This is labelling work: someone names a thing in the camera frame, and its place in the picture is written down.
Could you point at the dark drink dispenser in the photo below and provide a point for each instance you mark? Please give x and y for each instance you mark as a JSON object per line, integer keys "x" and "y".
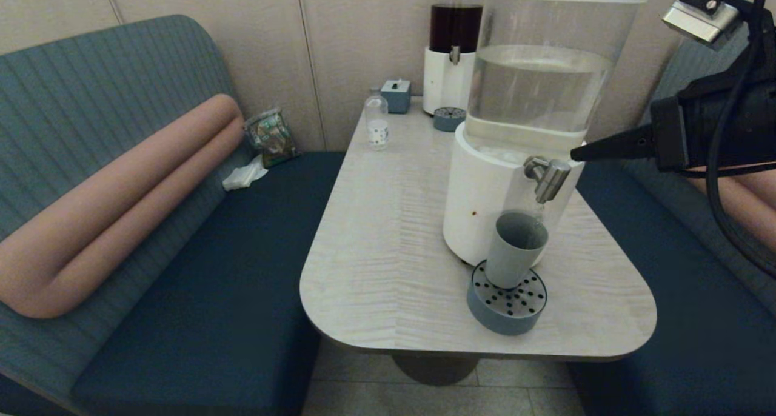
{"x": 445, "y": 82}

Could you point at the blue-grey tissue box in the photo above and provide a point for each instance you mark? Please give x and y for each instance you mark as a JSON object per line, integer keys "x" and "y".
{"x": 397, "y": 96}

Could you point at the large round perforated drip tray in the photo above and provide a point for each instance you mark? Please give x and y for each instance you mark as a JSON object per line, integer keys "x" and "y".
{"x": 503, "y": 319}

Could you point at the large clear water dispenser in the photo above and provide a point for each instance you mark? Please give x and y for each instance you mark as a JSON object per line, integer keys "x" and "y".
{"x": 485, "y": 191}

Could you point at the grey table pedestal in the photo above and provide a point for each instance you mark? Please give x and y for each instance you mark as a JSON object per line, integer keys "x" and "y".
{"x": 433, "y": 370}

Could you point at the grey-blue plastic cup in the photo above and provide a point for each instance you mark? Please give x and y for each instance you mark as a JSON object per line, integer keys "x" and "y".
{"x": 513, "y": 258}

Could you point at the dark blue seat cushion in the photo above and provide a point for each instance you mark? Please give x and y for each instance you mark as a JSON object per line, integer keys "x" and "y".
{"x": 212, "y": 295}
{"x": 667, "y": 319}

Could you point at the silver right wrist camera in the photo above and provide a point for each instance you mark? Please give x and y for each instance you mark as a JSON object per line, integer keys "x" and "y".
{"x": 703, "y": 16}

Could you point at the crumpled white tissue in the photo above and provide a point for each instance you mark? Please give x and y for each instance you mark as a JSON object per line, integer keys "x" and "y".
{"x": 245, "y": 175}

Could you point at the green printed snack bag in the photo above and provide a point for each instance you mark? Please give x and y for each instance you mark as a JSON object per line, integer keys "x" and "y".
{"x": 273, "y": 139}

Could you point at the small round drip tray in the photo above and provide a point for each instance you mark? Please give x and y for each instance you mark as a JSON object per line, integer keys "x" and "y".
{"x": 448, "y": 122}

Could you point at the small metal drink tap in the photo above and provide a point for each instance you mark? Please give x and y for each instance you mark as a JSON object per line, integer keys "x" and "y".
{"x": 454, "y": 55}

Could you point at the metal water dispenser tap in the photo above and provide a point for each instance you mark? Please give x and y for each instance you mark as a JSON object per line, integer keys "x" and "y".
{"x": 548, "y": 182}

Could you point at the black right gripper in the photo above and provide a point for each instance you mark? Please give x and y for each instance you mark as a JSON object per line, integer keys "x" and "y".
{"x": 752, "y": 125}

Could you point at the clear bottle with white label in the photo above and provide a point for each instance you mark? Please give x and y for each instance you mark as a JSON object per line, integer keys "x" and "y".
{"x": 376, "y": 131}

